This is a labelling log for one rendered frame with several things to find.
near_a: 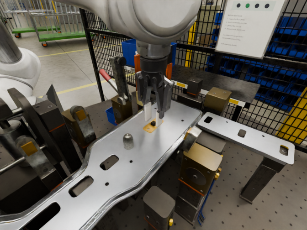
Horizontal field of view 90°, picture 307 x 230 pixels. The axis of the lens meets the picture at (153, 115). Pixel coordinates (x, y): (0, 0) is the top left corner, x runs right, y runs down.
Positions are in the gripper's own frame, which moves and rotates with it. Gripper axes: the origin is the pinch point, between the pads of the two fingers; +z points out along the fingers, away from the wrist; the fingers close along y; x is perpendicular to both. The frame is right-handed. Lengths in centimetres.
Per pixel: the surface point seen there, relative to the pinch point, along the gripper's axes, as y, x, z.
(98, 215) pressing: 8.8, -30.2, 5.0
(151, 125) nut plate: -0.2, -1.0, 4.4
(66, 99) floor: -231, 52, 105
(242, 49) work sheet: 12, 54, -13
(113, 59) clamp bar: -15.2, -1.7, -16.5
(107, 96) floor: -182, 101, 105
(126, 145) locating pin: 0.8, -13.9, 2.7
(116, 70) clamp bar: -14.6, -1.7, -12.8
